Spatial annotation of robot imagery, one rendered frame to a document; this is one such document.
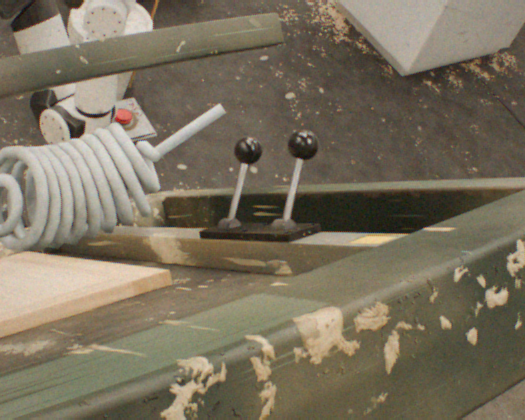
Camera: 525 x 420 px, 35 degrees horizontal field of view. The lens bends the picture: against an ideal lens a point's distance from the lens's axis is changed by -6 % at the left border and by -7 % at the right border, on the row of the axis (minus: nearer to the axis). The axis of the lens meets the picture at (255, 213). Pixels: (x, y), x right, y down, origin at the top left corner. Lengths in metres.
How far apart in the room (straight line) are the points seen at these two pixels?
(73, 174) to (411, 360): 0.22
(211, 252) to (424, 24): 2.73
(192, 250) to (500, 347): 0.72
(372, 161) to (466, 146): 0.55
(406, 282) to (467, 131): 3.43
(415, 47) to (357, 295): 3.39
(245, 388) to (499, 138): 3.62
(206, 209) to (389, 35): 2.43
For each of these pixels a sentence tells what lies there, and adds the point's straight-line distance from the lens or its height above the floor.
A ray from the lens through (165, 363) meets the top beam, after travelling 0.41.
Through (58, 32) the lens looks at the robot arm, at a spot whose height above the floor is 1.26.
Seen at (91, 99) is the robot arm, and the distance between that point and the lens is 1.44.
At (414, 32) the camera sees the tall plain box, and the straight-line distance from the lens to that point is 3.82.
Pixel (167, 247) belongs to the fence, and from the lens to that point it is 1.26.
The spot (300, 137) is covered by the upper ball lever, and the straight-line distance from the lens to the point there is 1.05.
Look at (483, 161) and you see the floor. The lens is 3.81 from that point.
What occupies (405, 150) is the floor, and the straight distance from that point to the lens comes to 3.59.
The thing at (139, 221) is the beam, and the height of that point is 0.89.
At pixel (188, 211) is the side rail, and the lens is 1.67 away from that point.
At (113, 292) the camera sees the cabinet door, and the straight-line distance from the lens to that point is 1.08.
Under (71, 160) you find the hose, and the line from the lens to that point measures 0.51.
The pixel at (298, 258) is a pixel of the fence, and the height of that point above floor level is 1.47.
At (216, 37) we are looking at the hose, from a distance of 0.50.
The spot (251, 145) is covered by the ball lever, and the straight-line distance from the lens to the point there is 1.15.
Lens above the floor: 2.21
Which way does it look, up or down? 46 degrees down
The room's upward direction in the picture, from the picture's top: 27 degrees clockwise
